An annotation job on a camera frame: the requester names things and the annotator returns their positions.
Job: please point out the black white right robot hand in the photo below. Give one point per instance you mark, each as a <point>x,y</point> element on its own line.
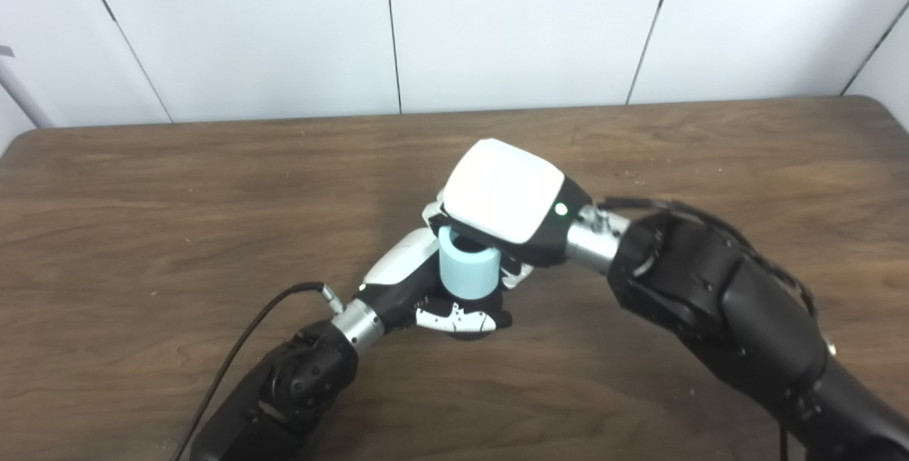
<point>504,191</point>

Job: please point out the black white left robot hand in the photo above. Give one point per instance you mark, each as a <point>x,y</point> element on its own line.
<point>401,269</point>

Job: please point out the black flared nozzle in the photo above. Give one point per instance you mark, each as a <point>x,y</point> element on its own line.
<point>469,307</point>

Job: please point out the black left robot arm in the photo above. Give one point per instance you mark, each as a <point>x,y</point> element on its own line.
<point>284,390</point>

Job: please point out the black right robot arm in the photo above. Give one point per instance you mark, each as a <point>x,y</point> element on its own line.
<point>724,305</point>

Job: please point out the white wall post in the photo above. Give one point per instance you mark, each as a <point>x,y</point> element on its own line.
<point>21,95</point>

